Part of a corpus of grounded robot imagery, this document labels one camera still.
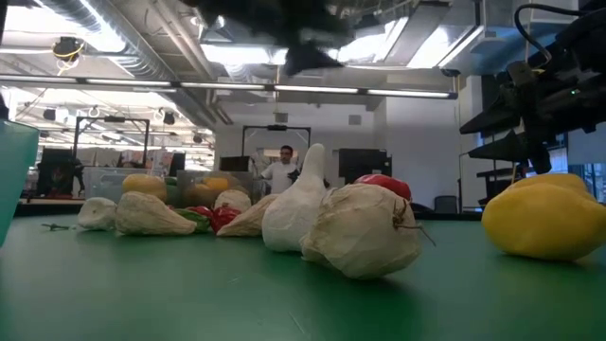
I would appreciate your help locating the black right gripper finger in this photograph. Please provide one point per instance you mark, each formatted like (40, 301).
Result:
(509, 149)
(497, 118)

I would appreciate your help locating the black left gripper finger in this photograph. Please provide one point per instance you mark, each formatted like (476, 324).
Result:
(308, 58)

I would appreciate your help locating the yellow bell pepper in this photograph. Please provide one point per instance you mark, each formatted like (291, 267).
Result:
(144, 187)
(544, 222)

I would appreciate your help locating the red bell pepper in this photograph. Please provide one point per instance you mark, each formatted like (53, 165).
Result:
(388, 184)

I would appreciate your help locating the yellow lemon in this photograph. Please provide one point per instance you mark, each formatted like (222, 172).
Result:
(216, 183)

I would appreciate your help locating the white long-necked garlic bulb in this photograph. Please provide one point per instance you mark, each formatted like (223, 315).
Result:
(293, 218)

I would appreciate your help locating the red chili pepper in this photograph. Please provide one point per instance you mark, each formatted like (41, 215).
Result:
(223, 219)

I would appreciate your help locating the red radish toy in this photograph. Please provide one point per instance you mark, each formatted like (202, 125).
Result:
(202, 210)

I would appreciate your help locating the green bell pepper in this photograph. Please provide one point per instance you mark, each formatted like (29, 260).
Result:
(171, 192)

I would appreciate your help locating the green chili pepper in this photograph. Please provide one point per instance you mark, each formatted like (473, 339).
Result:
(194, 220)

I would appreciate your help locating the small white garlic bulb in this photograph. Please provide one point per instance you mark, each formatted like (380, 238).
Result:
(97, 214)

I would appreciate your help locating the black desk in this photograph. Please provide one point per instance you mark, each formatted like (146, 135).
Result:
(497, 174)

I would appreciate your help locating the long ceiling light bar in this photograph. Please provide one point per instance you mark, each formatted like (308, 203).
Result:
(322, 89)

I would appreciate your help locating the black chair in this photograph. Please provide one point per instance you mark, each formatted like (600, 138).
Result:
(446, 204)

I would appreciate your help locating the black monitor panel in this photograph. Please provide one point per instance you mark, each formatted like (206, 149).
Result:
(364, 166)

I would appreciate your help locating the smoky grey plastic bin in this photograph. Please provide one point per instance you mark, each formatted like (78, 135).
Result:
(246, 182)

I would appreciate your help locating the beige garlic bulb with roots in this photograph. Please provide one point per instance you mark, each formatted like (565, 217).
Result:
(360, 232)

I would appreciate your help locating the clear plastic bin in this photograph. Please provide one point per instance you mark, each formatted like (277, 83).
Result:
(101, 184)

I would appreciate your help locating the small dry stem piece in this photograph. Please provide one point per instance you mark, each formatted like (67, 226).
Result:
(56, 227)

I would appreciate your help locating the teal plastic bin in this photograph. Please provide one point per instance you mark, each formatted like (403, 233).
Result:
(14, 180)

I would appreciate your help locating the black gantry frame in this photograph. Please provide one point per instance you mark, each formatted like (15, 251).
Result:
(113, 119)
(277, 127)

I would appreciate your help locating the rectangular silver ceiling duct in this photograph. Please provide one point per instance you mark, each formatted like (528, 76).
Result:
(426, 33)

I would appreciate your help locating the round silver ceiling duct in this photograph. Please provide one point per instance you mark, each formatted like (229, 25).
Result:
(137, 61)

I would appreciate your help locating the black aluminium table frame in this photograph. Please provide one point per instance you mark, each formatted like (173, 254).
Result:
(47, 208)

